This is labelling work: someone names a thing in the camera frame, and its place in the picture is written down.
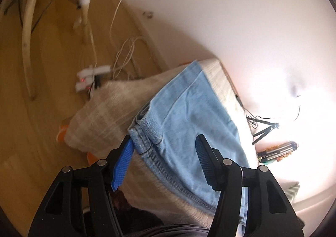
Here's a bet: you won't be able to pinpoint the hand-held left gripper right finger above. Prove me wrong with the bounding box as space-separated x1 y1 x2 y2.
195 134 305 237

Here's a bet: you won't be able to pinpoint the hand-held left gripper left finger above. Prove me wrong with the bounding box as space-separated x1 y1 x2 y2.
28 135 135 237

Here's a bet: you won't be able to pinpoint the blue denim pants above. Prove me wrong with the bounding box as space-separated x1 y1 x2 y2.
127 60 250 235

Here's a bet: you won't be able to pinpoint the beige checked blanket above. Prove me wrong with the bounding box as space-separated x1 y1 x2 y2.
64 59 256 228

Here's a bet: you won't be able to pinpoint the black mini tripod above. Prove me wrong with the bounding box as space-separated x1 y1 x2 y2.
247 115 280 145

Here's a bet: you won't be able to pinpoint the folded silver tripod stand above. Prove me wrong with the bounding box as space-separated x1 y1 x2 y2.
259 141 298 162

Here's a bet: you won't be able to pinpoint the green striped white cushion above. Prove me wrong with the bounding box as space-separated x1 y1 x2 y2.
283 182 301 203

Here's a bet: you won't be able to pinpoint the white power strip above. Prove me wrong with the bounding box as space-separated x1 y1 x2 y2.
76 65 111 93

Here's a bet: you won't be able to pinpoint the black ring light cable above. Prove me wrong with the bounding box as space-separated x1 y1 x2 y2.
235 94 301 122

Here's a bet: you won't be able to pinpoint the white cable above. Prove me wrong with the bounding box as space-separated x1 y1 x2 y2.
109 0 155 80

